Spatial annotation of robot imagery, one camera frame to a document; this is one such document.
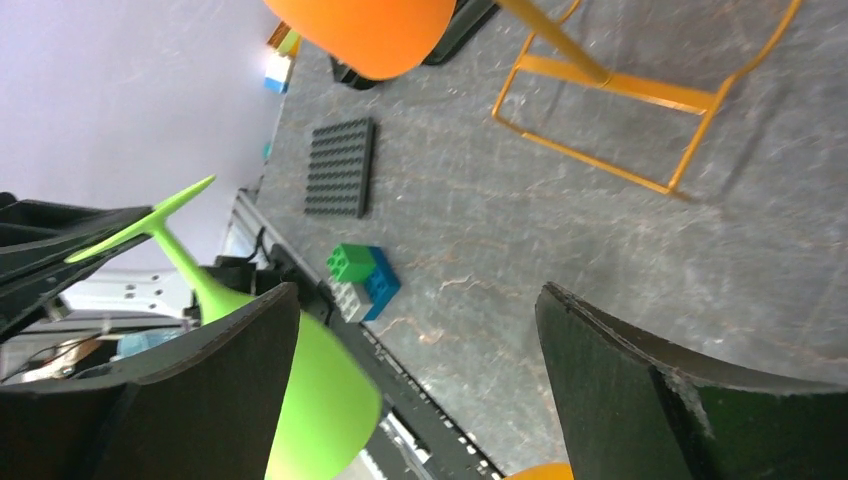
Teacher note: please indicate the green plastic wine glass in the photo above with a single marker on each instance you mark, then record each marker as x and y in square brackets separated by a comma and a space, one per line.
[330, 408]

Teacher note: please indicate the orange plastic wine glass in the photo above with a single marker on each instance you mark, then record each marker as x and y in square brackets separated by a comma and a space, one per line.
[369, 33]

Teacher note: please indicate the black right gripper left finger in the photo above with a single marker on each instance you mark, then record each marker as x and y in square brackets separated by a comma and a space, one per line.
[204, 405]

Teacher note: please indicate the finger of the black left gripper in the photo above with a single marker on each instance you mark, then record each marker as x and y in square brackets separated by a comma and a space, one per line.
[36, 238]

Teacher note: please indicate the green grey blue bricks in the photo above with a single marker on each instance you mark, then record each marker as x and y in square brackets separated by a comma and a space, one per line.
[361, 280]

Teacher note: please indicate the black poker chip case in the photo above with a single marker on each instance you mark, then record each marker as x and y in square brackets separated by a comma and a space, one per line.
[447, 27]

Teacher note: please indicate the gold wire wine glass rack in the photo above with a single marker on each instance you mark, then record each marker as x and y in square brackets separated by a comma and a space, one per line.
[548, 51]

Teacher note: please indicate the yellow orange toy brick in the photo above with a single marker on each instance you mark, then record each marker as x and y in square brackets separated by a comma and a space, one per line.
[285, 41]

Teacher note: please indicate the grey building baseplate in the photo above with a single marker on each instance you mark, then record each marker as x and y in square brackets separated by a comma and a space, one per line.
[339, 169]

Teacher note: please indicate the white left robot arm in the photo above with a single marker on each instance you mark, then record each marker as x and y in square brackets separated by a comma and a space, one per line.
[159, 291]

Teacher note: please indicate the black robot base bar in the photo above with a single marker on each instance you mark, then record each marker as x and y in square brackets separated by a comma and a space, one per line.
[415, 438]

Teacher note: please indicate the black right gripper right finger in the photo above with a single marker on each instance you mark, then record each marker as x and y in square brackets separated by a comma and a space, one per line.
[633, 405]

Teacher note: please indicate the white blue toy brick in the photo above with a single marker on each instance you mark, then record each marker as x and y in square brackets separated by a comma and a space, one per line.
[278, 72]

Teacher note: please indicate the yellow plastic wine glass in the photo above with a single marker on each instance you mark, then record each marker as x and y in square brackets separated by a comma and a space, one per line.
[549, 471]

